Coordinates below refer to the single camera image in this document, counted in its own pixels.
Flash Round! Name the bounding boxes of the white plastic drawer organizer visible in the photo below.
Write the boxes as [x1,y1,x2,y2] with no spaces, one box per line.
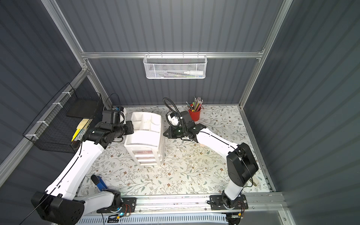
[124,112,165,166]

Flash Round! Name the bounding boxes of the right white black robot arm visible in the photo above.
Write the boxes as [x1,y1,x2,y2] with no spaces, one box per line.
[163,124,259,201]

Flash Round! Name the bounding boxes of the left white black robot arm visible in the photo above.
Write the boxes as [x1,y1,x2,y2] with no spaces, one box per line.
[31,121,134,225]

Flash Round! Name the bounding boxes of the red pencil cup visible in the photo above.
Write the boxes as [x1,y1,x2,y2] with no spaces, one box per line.
[188,109,201,122]

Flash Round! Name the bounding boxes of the pencils bundle in cup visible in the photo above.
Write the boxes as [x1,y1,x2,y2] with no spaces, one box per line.
[186,97,203,113]

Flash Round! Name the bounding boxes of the yellow sticky notes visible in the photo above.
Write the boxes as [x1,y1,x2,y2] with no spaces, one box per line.
[71,119,92,142]

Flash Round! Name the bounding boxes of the black notebook in basket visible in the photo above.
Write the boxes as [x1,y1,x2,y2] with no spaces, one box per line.
[66,99,100,119]

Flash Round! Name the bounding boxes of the white marker in basket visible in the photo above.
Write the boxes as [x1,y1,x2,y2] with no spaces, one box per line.
[181,70,204,77]

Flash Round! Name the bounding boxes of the blue stapler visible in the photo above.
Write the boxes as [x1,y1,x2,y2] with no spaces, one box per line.
[91,174,108,191]

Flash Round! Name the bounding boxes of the beige eraser block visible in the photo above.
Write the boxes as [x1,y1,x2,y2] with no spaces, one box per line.
[251,177,260,186]

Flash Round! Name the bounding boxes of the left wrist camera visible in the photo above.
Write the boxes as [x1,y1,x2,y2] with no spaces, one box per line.
[102,110,126,125]

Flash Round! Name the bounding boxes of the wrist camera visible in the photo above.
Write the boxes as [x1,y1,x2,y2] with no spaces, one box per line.
[102,110,126,125]
[166,111,193,127]

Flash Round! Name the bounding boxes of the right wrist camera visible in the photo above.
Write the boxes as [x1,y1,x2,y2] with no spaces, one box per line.
[166,111,193,127]

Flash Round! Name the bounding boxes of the black wire wall basket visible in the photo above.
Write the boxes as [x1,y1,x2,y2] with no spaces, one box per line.
[23,84,104,153]

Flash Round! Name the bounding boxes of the white wire mesh basket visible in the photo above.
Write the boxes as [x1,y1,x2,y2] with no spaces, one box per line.
[143,55,208,79]

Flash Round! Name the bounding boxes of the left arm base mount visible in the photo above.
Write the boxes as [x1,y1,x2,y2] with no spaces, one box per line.
[97,197,137,213]

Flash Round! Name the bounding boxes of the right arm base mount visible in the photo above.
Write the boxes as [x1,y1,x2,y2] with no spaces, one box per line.
[207,195,248,211]

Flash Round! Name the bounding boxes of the white perforated cable tray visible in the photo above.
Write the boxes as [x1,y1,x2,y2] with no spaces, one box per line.
[77,213,228,225]

